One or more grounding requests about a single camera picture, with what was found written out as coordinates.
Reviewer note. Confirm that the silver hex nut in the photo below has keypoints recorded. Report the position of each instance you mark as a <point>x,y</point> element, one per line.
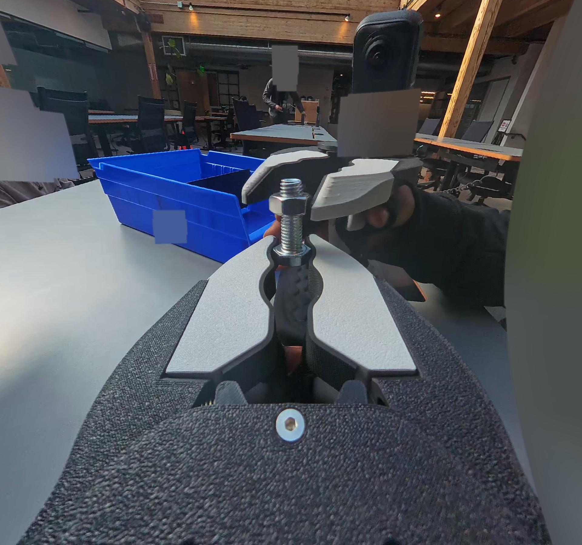
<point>290,204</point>

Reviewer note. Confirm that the wooden box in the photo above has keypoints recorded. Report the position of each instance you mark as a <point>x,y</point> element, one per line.
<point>309,111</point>

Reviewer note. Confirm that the red and white wall sign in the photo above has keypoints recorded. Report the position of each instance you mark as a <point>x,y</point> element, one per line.
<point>504,125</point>

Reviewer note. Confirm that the black bin divider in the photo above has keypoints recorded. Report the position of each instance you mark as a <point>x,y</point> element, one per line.
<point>218,179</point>

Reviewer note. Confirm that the person's right forearm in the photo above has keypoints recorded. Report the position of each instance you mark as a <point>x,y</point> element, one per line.
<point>473,249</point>

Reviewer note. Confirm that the silver bolt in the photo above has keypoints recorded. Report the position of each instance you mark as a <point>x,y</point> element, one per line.
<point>291,233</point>

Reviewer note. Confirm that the blue plastic bin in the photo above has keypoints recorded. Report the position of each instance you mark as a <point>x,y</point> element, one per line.
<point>136,185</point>

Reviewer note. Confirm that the grey wood-edged table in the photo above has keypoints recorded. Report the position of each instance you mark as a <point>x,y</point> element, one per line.
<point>282,133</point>
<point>132,119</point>
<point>473,147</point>

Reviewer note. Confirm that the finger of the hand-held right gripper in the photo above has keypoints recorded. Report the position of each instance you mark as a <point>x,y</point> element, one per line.
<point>261,181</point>
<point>354,190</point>

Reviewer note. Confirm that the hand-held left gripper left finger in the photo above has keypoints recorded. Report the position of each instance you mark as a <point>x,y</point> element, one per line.
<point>218,326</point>

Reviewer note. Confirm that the person's right hand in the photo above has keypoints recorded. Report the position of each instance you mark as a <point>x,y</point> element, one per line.
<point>409,244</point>

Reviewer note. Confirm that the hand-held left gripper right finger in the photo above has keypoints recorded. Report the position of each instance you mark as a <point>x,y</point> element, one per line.
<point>359,326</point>

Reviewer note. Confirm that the hanging green plant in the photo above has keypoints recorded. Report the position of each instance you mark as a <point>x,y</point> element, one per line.
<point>172,49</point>

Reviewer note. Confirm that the wooden support post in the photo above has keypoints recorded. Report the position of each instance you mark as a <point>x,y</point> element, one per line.
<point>477,49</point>

